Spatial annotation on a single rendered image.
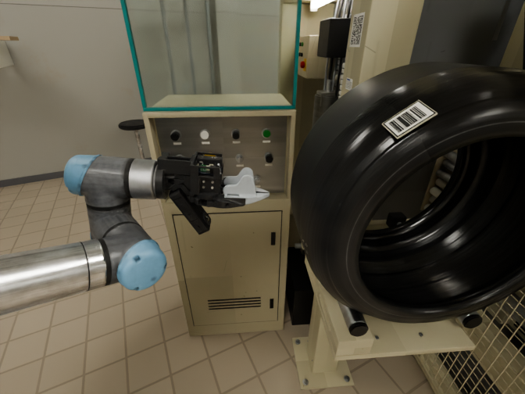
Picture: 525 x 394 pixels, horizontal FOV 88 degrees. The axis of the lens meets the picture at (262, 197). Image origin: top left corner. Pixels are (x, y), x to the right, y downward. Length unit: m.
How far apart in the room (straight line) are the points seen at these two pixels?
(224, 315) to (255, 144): 0.98
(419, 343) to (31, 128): 4.08
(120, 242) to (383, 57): 0.73
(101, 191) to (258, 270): 0.99
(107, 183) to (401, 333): 0.79
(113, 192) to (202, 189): 0.16
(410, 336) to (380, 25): 0.79
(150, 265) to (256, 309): 1.19
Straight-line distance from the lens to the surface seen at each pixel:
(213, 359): 1.72
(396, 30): 0.84
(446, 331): 0.95
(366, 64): 0.81
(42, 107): 4.10
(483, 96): 0.51
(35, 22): 4.02
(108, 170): 0.54
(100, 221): 0.58
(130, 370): 1.81
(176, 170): 0.51
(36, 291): 0.46
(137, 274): 0.47
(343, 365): 1.73
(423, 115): 0.46
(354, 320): 0.72
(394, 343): 0.87
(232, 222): 1.21
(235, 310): 1.62
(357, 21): 0.87
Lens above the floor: 1.48
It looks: 29 degrees down
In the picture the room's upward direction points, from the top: straight up
